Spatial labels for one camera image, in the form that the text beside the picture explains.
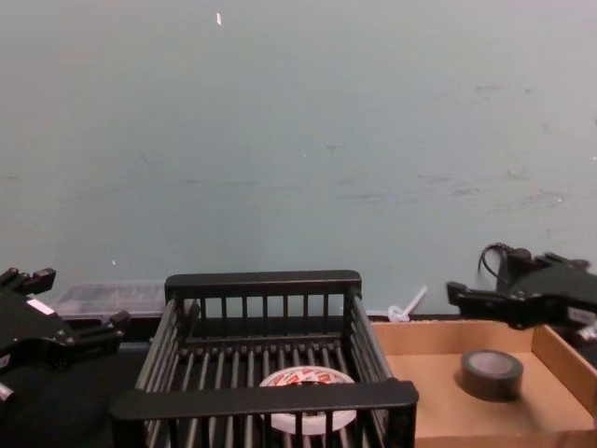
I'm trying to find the black rack with steel bars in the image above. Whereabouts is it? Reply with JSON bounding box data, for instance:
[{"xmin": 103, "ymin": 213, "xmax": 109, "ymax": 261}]
[{"xmin": 110, "ymin": 269, "xmax": 420, "ymax": 448}]

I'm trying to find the roll of silver tape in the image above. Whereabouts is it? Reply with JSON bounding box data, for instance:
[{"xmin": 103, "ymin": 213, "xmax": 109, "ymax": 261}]
[{"xmin": 461, "ymin": 349, "xmax": 525, "ymax": 403}]

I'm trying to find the black corded tool red switch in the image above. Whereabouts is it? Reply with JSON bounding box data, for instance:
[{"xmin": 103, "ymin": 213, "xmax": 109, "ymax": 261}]
[{"xmin": 479, "ymin": 242, "xmax": 533, "ymax": 286}]

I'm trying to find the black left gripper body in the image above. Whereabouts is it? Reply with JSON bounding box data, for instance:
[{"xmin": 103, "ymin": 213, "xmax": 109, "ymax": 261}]
[{"xmin": 0, "ymin": 287, "xmax": 81, "ymax": 374}]

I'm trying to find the white three-armed plastic piece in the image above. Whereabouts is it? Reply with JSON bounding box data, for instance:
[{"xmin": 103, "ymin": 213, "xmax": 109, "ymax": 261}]
[{"xmin": 366, "ymin": 286, "xmax": 428, "ymax": 324}]

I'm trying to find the clear plastic case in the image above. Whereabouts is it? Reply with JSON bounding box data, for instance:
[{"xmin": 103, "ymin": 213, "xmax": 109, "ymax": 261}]
[{"xmin": 49, "ymin": 281, "xmax": 168, "ymax": 323}]

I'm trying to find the roll of white tape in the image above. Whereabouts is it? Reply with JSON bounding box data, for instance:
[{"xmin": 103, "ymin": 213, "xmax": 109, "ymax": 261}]
[{"xmin": 258, "ymin": 366, "xmax": 355, "ymax": 436}]

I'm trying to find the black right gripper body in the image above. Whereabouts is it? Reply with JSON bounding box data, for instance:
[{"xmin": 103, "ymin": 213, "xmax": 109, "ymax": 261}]
[{"xmin": 506, "ymin": 264, "xmax": 597, "ymax": 332}]

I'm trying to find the shallow brown cardboard tray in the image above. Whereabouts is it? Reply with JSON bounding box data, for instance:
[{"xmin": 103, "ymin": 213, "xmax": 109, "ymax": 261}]
[{"xmin": 370, "ymin": 318, "xmax": 597, "ymax": 448}]

